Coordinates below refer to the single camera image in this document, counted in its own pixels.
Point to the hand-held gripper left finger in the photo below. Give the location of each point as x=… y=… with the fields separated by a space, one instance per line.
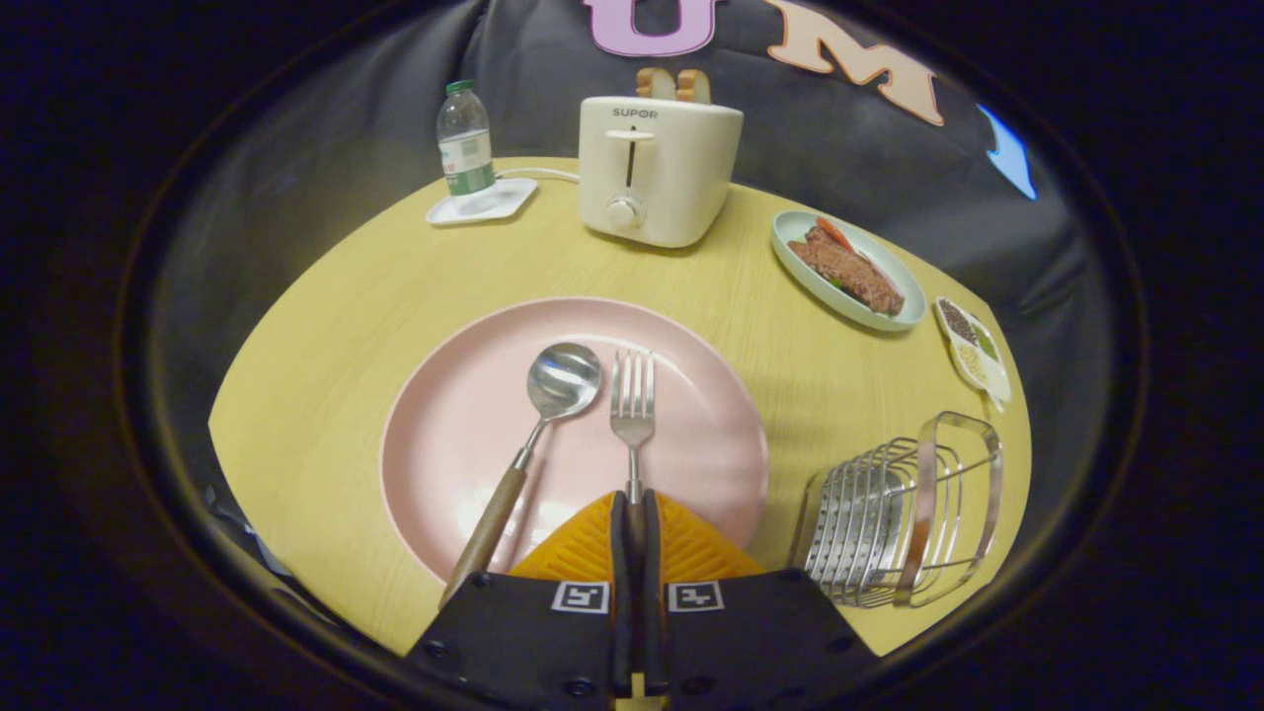
x=620 y=592

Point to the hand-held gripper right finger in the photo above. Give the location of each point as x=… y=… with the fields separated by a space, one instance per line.
x=652 y=592

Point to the pink plate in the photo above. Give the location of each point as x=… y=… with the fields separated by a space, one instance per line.
x=464 y=415

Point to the brown steak slices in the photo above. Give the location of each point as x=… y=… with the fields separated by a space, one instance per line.
x=849 y=276

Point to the light green plate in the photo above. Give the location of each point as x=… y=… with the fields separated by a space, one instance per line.
x=795 y=229

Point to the orange carrot slice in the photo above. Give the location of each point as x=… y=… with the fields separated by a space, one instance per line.
x=832 y=232

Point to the white divided seasoning tray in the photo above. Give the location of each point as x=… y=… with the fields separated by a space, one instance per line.
x=973 y=346

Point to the white square coaster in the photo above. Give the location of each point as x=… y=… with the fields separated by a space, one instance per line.
x=504 y=202

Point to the white toaster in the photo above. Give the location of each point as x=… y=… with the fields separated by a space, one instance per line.
x=671 y=168

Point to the clear water bottle green cap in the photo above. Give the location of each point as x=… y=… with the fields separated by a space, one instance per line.
x=464 y=148

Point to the toasted bread slice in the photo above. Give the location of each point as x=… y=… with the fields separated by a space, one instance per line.
x=654 y=84
x=693 y=88

